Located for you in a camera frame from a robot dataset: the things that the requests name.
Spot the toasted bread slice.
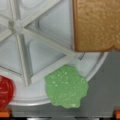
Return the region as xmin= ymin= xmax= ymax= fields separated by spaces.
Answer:
xmin=72 ymin=0 xmax=120 ymax=52

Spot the green lettuce leaf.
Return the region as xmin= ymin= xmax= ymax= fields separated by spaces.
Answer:
xmin=45 ymin=66 xmax=89 ymax=108

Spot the white divided serving tray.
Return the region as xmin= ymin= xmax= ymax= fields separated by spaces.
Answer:
xmin=0 ymin=0 xmax=107 ymax=106

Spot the red tomato slice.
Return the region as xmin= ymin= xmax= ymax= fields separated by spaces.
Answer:
xmin=0 ymin=76 xmax=14 ymax=109

